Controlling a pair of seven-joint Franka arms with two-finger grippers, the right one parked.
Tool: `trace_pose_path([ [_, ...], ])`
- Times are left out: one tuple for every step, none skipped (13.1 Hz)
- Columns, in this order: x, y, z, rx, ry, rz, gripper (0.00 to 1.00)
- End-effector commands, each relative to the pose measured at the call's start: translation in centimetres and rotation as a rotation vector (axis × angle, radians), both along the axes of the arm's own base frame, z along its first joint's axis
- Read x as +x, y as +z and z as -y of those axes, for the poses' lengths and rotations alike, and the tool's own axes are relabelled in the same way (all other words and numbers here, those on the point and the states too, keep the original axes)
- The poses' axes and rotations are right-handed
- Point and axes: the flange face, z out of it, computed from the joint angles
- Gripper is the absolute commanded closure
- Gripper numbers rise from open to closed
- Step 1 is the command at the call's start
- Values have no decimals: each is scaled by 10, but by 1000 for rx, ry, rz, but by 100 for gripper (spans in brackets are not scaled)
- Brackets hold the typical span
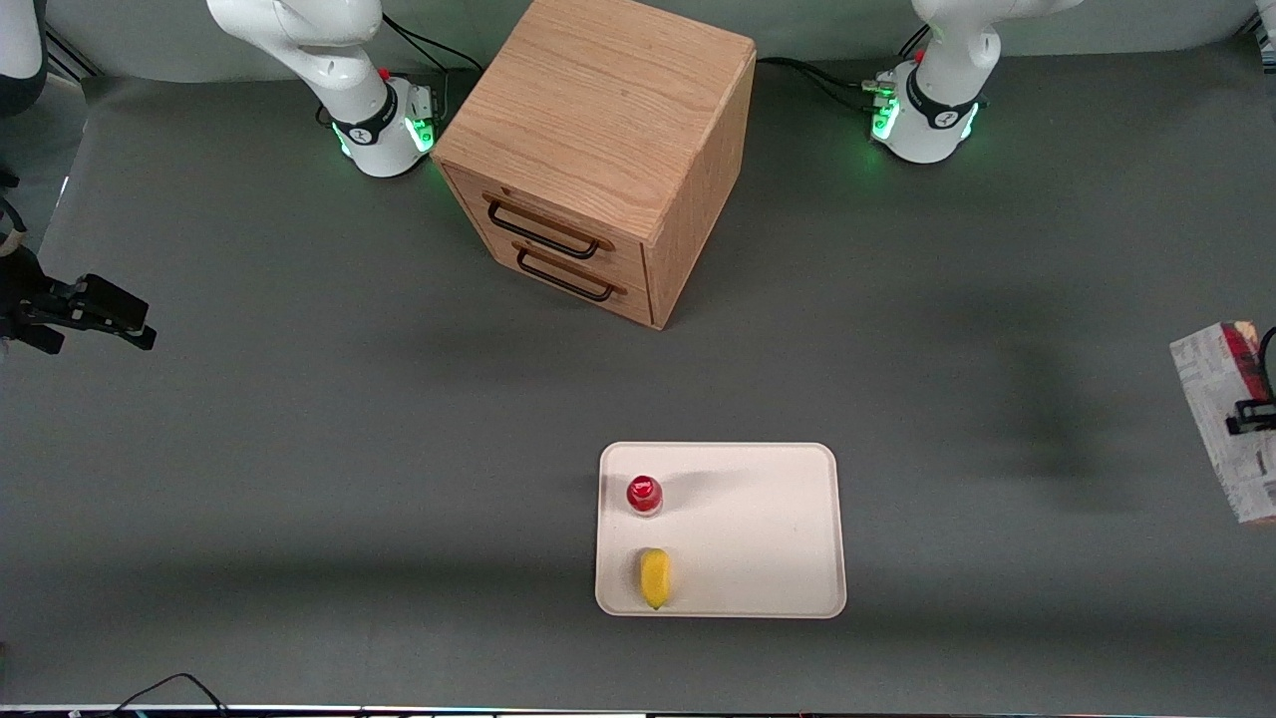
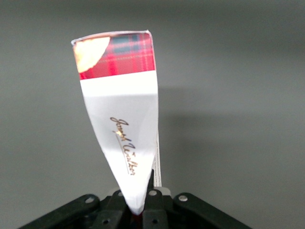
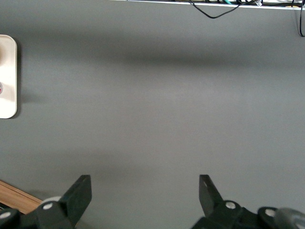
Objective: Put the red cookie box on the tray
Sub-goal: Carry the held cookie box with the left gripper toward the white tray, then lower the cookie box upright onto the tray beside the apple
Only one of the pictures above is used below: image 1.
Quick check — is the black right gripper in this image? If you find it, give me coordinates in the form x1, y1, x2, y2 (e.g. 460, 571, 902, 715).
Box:
0, 244, 158, 356

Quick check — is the red and white cookie box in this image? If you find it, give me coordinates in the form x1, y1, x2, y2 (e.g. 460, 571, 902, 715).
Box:
1169, 321, 1276, 526

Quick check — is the cream rectangular tray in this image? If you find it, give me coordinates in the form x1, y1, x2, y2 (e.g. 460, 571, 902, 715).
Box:
595, 442, 847, 619

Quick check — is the wooden two-drawer cabinet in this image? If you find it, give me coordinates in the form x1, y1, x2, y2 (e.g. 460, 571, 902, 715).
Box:
431, 0, 757, 331

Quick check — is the yellow lemon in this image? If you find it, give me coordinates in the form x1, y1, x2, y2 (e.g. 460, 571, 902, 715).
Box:
639, 547, 673, 610

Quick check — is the black looped cable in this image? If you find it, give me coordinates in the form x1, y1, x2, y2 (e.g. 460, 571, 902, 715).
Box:
100, 673, 232, 715

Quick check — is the black right arm base cable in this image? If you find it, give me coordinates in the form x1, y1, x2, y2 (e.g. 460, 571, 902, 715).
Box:
382, 12, 486, 77

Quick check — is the black drawer handle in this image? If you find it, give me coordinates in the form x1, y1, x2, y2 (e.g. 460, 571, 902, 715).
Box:
483, 192, 615, 261
513, 242, 626, 304

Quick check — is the thick black left base cable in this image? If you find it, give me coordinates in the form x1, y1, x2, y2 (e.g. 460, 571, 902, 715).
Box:
755, 55, 884, 116

